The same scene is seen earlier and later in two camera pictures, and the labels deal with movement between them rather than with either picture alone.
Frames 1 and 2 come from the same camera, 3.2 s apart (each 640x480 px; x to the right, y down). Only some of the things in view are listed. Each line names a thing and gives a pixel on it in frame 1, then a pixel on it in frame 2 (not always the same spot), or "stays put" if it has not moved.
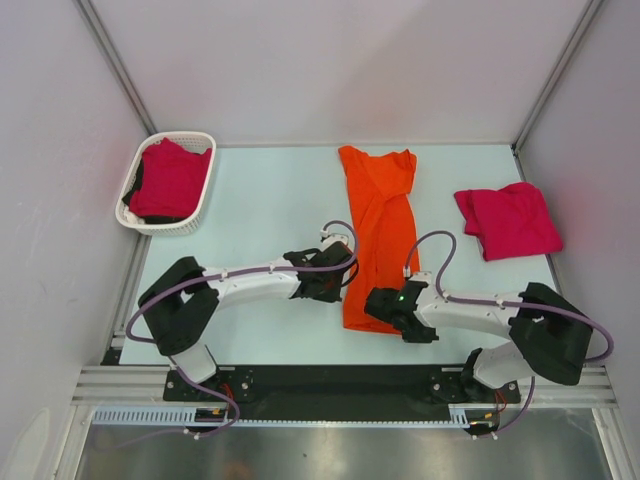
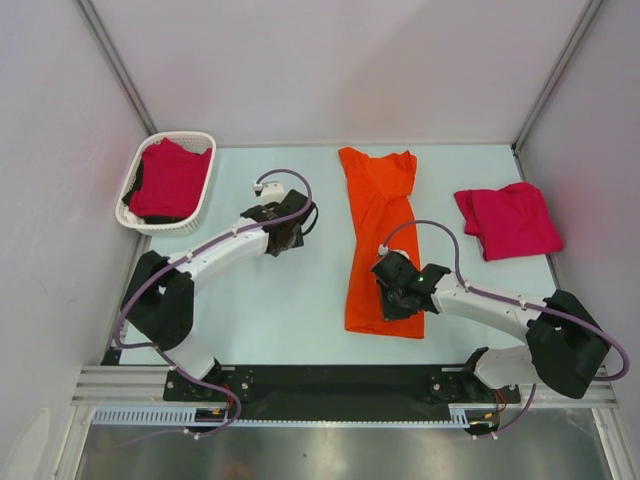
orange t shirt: [382, 229] stays put
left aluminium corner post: [117, 62] stays put
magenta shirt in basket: [171, 180] stays put
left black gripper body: [331, 291] -> [295, 241]
